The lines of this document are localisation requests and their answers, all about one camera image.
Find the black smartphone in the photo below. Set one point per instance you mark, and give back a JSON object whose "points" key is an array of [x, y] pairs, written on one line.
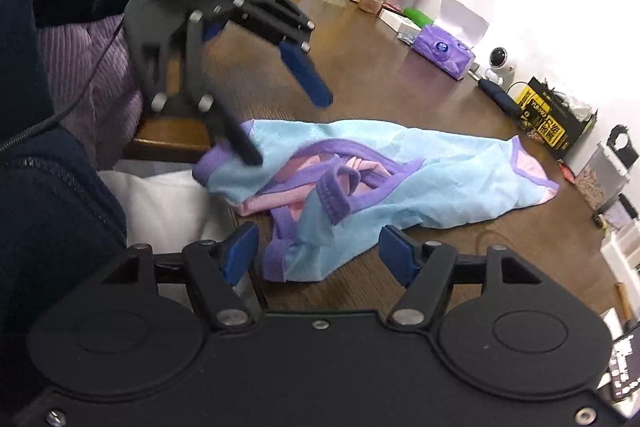
{"points": [[627, 364]]}

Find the dark folded umbrella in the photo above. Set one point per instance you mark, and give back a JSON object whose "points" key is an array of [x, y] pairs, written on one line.
{"points": [[502, 99]]}

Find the clear food container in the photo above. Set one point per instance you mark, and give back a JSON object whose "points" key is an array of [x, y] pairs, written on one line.
{"points": [[597, 184]]}

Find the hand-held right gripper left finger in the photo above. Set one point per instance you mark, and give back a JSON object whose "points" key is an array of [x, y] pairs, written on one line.
{"points": [[240, 254]]}

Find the flat white box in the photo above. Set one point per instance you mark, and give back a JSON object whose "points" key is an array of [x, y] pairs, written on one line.
{"points": [[397, 21]]}

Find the black and yellow box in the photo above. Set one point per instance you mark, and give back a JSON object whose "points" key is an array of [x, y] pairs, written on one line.
{"points": [[550, 122]]}

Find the white cushion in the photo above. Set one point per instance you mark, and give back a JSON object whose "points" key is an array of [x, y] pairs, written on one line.
{"points": [[165, 207]]}

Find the wooden chair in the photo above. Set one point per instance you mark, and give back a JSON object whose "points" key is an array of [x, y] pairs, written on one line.
{"points": [[165, 137]]}

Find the white power strip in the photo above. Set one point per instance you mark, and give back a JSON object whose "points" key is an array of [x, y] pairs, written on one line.
{"points": [[625, 252]]}

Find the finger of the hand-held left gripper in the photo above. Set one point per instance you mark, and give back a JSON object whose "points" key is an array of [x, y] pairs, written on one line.
{"points": [[230, 132], [305, 69]]}

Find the wooden stick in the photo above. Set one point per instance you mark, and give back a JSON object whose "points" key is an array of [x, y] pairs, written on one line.
{"points": [[623, 302]]}

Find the red packet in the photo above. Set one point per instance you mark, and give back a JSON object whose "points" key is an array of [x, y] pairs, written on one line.
{"points": [[566, 171]]}

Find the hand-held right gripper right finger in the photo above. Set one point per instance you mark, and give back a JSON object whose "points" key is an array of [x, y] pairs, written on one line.
{"points": [[400, 254]]}

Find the green case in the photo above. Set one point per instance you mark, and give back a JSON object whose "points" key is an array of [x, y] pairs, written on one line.
{"points": [[419, 16]]}

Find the black watch on stand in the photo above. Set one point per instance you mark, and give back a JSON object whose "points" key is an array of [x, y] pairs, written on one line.
{"points": [[619, 147]]}

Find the small jar with dark lid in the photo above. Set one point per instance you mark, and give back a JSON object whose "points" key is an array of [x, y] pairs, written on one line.
{"points": [[617, 214]]}

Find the person's navy jacket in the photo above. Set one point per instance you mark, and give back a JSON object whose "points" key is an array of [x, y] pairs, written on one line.
{"points": [[50, 257]]}

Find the pastel blue pink purple garment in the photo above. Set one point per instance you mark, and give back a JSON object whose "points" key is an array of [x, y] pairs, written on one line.
{"points": [[440, 177]]}

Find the white security camera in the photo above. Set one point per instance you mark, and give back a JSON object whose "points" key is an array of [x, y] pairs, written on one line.
{"points": [[497, 59]]}

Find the purple tissue pack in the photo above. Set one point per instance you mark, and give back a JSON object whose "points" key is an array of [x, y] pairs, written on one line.
{"points": [[442, 49]]}

